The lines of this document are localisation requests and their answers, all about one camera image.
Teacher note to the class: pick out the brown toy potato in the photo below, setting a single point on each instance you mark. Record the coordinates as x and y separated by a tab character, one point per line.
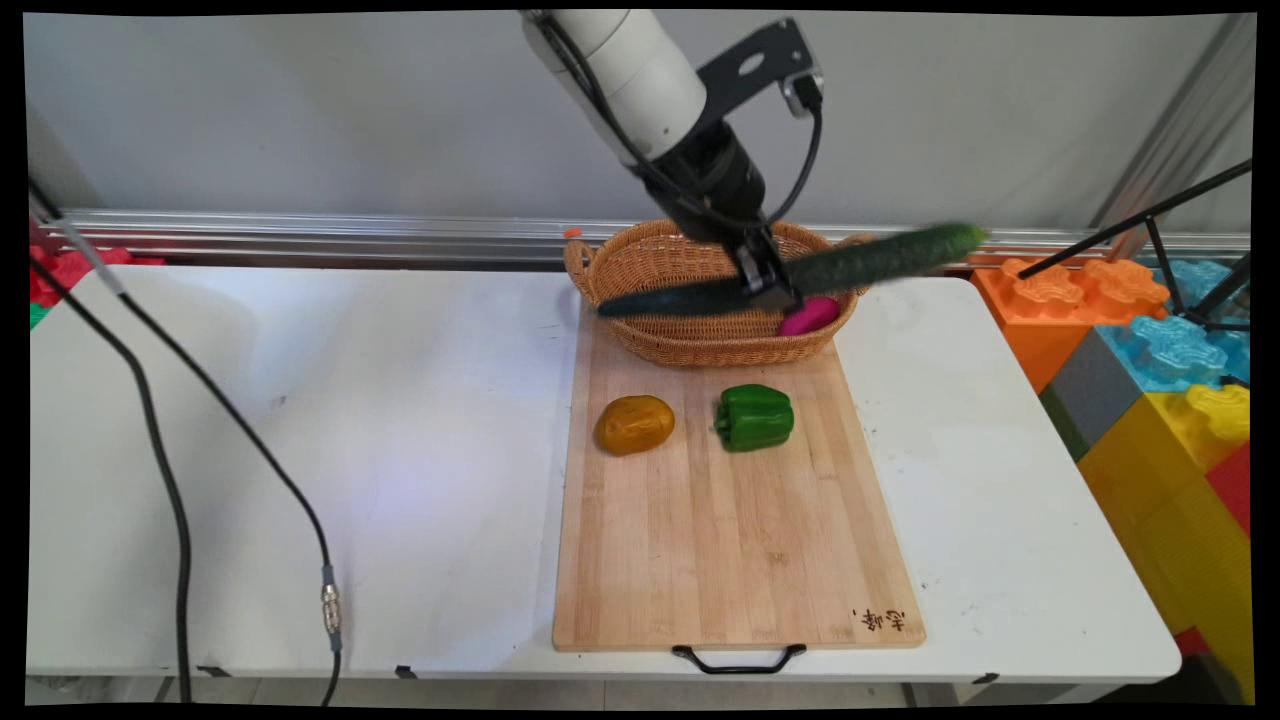
635	425

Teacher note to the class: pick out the woven wicker basket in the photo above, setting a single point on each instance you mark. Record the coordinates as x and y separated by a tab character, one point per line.
690	335

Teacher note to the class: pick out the aluminium rail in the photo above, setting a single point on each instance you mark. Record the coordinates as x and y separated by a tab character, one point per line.
300	232

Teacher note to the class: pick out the aluminium frame post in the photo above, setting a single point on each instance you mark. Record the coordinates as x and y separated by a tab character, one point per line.
1170	130

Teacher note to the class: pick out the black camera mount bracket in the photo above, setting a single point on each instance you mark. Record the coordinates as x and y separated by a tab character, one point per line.
755	62

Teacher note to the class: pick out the pink toy vegetable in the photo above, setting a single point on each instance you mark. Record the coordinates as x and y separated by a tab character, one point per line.
808	316

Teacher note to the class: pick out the green foam block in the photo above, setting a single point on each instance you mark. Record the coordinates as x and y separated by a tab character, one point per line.
38	315

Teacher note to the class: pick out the green toy bell pepper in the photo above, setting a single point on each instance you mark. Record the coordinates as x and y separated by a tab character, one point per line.
755	418

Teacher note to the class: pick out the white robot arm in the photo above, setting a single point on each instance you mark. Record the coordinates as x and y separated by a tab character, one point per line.
625	65

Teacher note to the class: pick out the gray foam block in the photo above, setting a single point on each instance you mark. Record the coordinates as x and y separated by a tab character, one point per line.
1090	395

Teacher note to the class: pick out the bamboo cutting board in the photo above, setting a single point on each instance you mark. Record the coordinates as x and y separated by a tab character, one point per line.
730	530

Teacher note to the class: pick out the long dark green cucumber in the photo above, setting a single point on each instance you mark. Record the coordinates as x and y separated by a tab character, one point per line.
870	258

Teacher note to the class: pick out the blue foam block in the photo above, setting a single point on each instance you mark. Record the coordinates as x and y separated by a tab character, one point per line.
1170	345

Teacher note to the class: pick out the black tripod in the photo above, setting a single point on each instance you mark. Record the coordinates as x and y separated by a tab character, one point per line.
1160	235

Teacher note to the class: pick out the orange foam block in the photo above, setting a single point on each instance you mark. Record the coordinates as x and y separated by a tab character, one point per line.
1040	310

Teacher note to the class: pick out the red foam block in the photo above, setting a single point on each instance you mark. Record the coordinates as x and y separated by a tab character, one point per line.
70	270
1232	485

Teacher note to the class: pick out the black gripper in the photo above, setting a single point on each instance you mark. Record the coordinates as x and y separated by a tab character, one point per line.
715	180

